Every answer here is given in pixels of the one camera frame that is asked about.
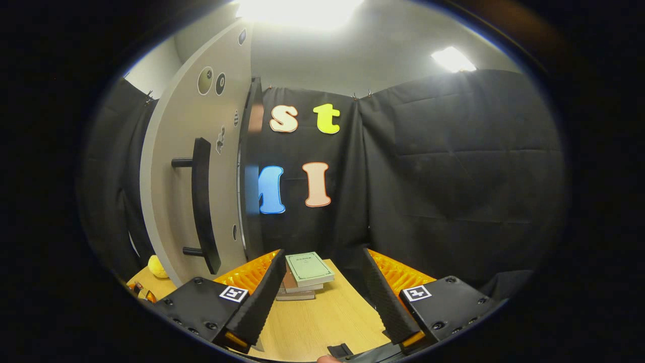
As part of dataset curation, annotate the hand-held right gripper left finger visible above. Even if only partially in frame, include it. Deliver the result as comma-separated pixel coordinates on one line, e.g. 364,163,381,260
153,249,288,354

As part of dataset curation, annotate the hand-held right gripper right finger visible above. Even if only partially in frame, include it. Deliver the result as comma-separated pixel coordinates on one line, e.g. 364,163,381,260
362,248,499,356

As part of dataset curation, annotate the black cabinet door handle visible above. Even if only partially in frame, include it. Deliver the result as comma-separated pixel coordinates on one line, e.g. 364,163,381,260
171,137,222,275

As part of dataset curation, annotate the white cabinet door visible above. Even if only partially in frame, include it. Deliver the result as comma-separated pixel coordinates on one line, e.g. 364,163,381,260
140,19,253,288

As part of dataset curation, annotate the brown book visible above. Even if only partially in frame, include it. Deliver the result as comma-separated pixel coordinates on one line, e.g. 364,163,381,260
281,271,325,294

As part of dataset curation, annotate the green notebook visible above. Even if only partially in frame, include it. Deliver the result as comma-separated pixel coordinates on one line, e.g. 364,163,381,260
285,252,335,288

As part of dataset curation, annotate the yellow lumpy toy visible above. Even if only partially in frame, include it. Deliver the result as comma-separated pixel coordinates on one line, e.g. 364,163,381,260
147,255,170,279

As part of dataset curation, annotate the black backdrop cloth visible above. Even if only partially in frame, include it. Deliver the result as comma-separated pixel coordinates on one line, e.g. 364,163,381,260
76,68,570,303

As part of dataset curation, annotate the small ceiling light panel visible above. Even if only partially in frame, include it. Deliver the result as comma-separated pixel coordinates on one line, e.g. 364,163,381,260
431,46,477,73

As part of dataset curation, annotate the large ceiling light panel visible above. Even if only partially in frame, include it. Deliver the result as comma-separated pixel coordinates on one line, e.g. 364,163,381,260
236,0,364,32

